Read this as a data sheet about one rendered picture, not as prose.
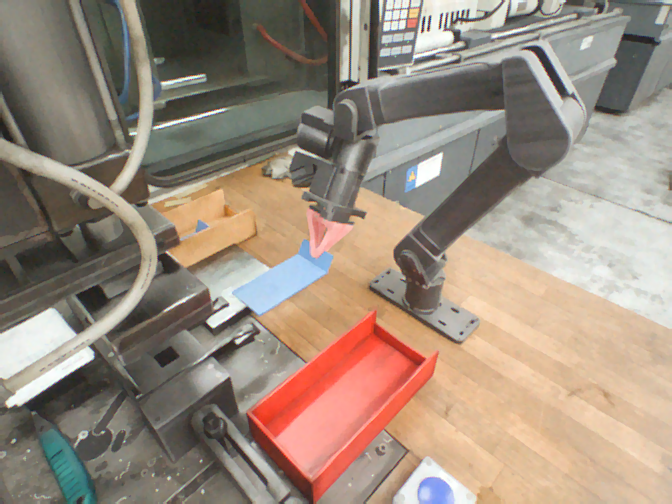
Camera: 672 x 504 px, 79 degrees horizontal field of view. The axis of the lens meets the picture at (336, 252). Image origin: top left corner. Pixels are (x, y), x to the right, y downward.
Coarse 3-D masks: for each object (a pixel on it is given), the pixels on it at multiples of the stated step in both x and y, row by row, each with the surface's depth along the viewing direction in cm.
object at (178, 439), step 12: (156, 360) 55; (168, 360) 56; (120, 384) 57; (228, 384) 52; (216, 396) 51; (228, 396) 53; (228, 408) 55; (180, 420) 48; (156, 432) 47; (168, 432) 48; (180, 432) 49; (192, 432) 51; (168, 444) 49; (180, 444) 50; (192, 444) 52; (180, 456) 52
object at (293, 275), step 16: (304, 240) 69; (304, 256) 69; (320, 256) 67; (272, 272) 66; (288, 272) 66; (304, 272) 66; (320, 272) 66; (240, 288) 63; (256, 288) 63; (288, 288) 63; (256, 304) 60; (272, 304) 60
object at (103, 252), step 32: (96, 224) 40; (160, 224) 43; (32, 256) 41; (64, 256) 41; (96, 256) 39; (128, 256) 41; (160, 256) 46; (0, 288) 37; (32, 288) 36; (64, 288) 38; (96, 288) 42; (128, 288) 41; (160, 288) 42; (192, 288) 42; (0, 320) 35; (96, 320) 38; (128, 320) 38; (160, 320) 39; (192, 320) 42; (128, 352) 38
